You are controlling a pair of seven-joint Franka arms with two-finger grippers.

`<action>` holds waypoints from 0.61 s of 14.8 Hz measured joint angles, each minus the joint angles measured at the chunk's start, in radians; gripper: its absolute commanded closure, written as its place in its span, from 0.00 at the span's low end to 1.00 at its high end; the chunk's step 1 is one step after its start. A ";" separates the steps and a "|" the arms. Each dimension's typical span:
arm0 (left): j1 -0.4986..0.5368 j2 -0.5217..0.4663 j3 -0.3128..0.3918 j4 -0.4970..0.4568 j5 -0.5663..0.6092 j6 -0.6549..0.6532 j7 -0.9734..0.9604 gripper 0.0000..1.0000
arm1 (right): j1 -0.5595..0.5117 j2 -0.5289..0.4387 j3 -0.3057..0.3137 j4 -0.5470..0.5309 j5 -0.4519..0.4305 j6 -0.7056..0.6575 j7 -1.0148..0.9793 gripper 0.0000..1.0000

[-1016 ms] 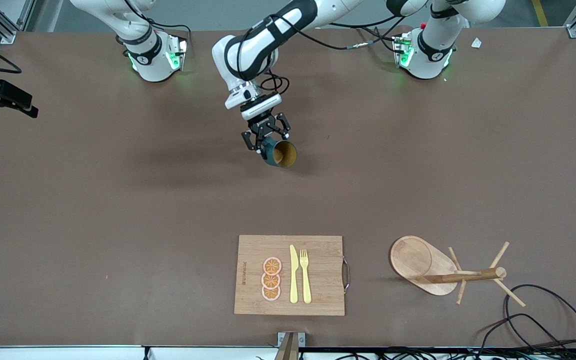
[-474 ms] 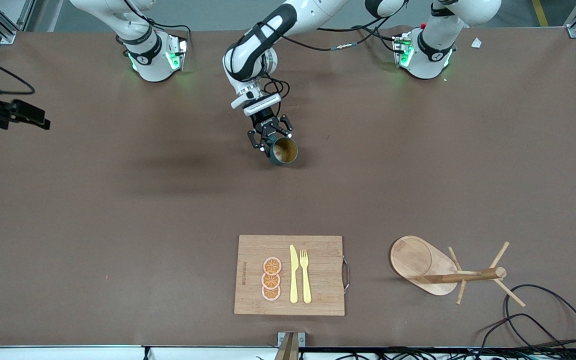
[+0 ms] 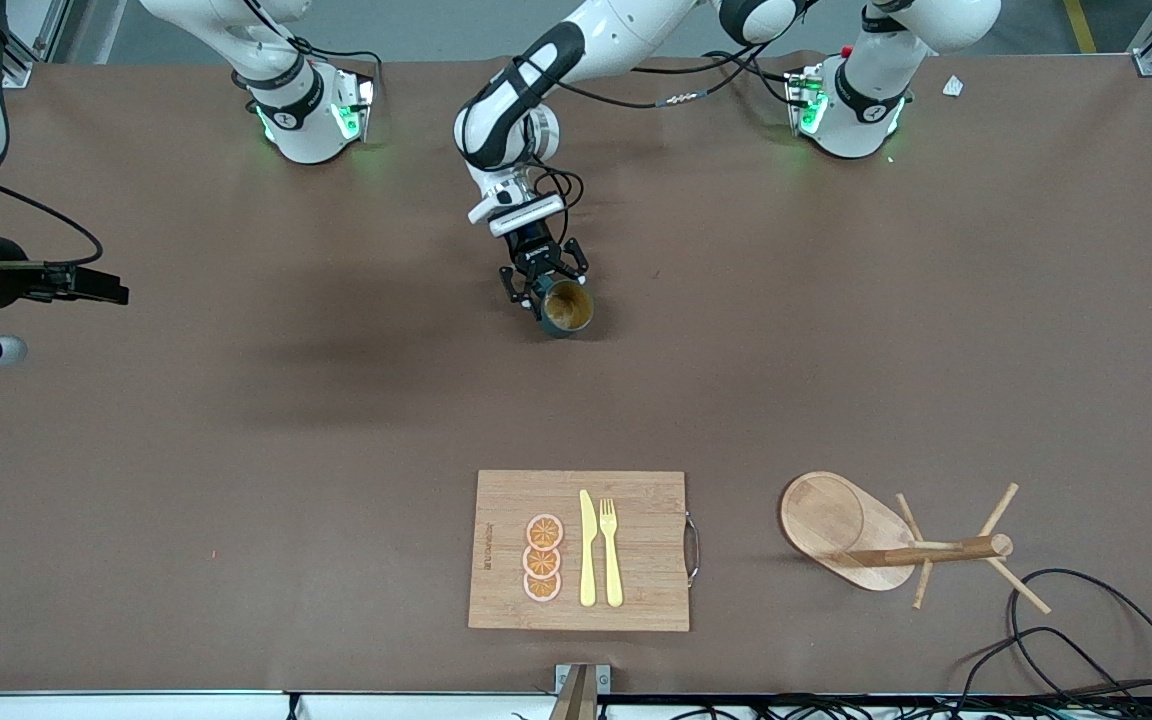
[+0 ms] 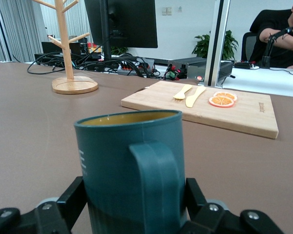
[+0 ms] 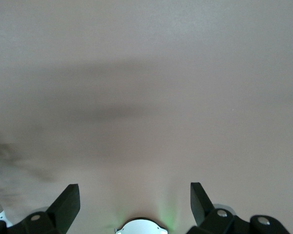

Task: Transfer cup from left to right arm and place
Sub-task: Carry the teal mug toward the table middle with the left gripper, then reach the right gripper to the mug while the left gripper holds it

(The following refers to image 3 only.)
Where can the brown table cover cloth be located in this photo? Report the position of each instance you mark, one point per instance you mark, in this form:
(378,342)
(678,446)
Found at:
(436,400)

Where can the wooden mug tree stand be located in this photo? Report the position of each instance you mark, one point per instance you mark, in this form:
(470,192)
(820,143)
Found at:
(836,520)

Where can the orange slice toy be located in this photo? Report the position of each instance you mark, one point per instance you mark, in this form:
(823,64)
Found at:
(541,563)
(544,531)

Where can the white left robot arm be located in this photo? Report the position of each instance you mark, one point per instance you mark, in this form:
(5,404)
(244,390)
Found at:
(506,120)

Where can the wooden cutting board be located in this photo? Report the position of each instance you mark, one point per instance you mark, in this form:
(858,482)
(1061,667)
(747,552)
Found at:
(636,540)

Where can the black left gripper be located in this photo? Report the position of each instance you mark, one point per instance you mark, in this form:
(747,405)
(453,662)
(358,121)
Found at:
(533,246)

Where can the yellow plastic knife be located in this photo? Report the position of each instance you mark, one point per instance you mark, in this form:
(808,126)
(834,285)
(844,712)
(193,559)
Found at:
(588,560)

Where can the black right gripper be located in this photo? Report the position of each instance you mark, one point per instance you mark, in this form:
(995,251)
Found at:
(2,280)

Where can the dark green cup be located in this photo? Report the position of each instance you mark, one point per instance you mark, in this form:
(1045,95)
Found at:
(568,308)

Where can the yellow plastic fork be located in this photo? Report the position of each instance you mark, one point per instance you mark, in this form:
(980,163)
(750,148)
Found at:
(612,570)

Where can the white paper scrap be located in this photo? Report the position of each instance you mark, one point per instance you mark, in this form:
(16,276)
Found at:
(953,86)

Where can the metal edge bracket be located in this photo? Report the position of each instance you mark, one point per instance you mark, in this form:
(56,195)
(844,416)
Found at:
(581,682)

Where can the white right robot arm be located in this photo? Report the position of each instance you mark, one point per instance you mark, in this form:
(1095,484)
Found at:
(301,125)

